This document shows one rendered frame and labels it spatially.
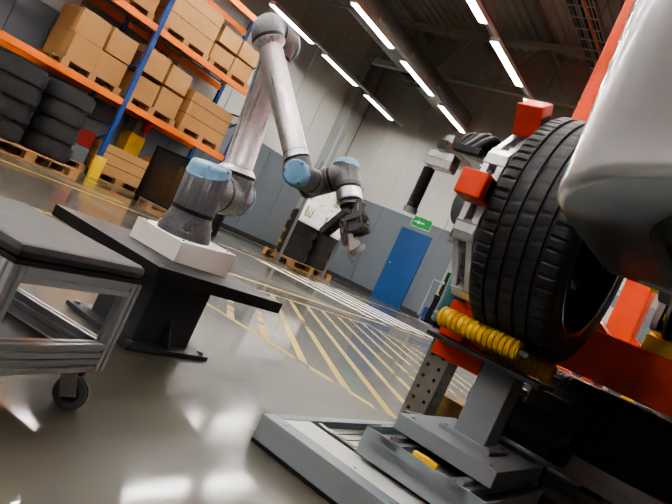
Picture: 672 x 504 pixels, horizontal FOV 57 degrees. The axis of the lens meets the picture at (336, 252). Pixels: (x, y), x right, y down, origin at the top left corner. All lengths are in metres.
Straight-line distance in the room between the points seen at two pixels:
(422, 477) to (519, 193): 0.73
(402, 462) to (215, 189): 1.09
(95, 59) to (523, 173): 10.52
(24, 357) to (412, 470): 0.92
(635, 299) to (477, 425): 2.52
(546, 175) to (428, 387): 1.18
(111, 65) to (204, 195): 9.82
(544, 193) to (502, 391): 0.56
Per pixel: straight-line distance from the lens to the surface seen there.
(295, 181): 2.02
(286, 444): 1.64
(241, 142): 2.31
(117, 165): 12.27
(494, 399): 1.79
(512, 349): 1.68
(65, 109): 8.70
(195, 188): 2.13
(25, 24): 12.42
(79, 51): 11.56
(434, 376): 2.49
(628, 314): 4.17
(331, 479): 1.56
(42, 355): 1.29
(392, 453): 1.65
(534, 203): 1.56
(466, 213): 1.67
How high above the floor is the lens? 0.53
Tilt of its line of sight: level
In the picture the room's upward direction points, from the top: 25 degrees clockwise
